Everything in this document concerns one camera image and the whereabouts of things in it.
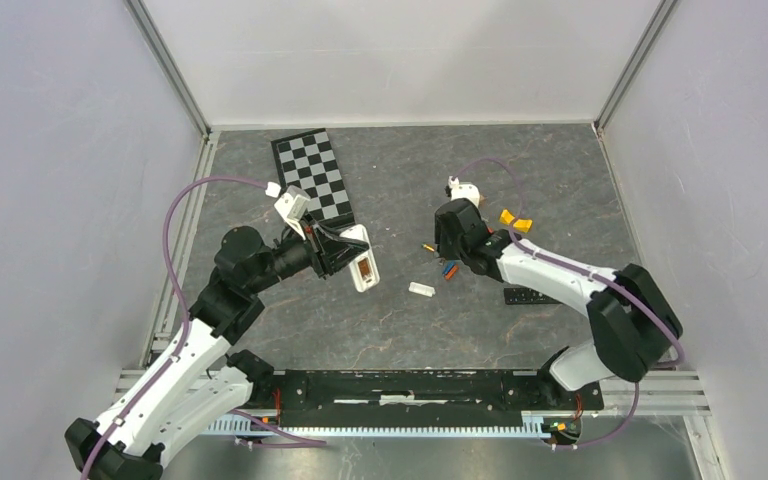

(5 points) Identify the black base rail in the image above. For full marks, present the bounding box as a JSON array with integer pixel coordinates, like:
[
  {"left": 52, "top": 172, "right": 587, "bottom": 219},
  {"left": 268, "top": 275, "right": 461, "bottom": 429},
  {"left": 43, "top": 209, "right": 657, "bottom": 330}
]
[{"left": 243, "top": 369, "right": 604, "bottom": 428}]

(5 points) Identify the checkered chess board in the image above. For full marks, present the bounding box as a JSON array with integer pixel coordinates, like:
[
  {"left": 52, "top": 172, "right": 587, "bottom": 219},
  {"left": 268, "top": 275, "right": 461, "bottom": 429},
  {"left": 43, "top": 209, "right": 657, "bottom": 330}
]
[{"left": 271, "top": 128, "right": 355, "bottom": 229}]

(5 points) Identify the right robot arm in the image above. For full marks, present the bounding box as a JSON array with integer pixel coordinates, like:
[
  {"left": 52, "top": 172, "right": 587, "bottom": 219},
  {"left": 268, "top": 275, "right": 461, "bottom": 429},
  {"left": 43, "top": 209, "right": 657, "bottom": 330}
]
[{"left": 434, "top": 199, "right": 684, "bottom": 408}]

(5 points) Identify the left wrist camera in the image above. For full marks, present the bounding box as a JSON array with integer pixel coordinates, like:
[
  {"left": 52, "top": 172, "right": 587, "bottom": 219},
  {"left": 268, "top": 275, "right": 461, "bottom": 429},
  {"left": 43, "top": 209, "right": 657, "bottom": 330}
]
[{"left": 274, "top": 185, "right": 310, "bottom": 237}]

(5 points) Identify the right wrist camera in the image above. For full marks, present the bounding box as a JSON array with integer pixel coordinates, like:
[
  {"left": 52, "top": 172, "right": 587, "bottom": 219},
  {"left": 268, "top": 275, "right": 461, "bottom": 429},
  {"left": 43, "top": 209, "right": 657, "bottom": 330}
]
[{"left": 446, "top": 176, "right": 483, "bottom": 208}]

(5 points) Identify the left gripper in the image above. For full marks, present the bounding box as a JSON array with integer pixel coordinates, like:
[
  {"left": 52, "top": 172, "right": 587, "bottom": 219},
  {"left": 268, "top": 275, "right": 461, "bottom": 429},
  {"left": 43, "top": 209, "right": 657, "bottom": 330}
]
[{"left": 247, "top": 209, "right": 369, "bottom": 294}]

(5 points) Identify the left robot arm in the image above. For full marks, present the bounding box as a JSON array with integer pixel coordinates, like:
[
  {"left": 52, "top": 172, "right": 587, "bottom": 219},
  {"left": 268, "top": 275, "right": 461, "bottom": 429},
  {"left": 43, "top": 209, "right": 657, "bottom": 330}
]
[{"left": 65, "top": 220, "right": 379, "bottom": 479}]

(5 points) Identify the black remote control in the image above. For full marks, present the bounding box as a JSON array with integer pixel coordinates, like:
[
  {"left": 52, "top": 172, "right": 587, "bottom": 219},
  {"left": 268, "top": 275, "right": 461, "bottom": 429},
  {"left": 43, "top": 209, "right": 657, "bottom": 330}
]
[{"left": 503, "top": 287, "right": 560, "bottom": 306}]

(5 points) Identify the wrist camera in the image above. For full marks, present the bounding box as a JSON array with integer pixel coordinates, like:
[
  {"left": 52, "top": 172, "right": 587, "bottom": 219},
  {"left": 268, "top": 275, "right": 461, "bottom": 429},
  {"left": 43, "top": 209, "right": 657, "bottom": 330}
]
[
  {"left": 446, "top": 176, "right": 483, "bottom": 208},
  {"left": 274, "top": 185, "right": 310, "bottom": 237}
]

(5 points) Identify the blue battery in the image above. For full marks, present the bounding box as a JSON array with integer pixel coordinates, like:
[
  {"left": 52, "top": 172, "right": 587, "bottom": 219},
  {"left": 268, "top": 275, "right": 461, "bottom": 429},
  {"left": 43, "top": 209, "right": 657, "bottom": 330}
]
[{"left": 442, "top": 261, "right": 456, "bottom": 277}]

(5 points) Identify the white remote control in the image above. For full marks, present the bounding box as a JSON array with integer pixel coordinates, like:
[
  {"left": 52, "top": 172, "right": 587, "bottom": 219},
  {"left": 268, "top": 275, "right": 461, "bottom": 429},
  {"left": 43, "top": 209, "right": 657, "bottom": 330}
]
[{"left": 340, "top": 224, "right": 381, "bottom": 293}]

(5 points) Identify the yellow arch block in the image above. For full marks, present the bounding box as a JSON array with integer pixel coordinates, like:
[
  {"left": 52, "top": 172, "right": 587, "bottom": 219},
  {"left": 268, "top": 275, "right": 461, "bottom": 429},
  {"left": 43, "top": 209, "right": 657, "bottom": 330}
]
[{"left": 499, "top": 209, "right": 533, "bottom": 233}]

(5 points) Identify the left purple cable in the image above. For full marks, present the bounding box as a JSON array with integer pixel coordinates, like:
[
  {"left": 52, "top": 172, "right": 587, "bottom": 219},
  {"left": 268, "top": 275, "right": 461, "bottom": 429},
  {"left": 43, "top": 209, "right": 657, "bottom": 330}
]
[{"left": 79, "top": 174, "right": 327, "bottom": 480}]

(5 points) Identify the white battery cover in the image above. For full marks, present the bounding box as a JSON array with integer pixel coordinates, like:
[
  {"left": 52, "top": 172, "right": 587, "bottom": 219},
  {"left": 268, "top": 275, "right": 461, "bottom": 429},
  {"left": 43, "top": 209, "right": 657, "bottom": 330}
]
[{"left": 408, "top": 282, "right": 436, "bottom": 298}]

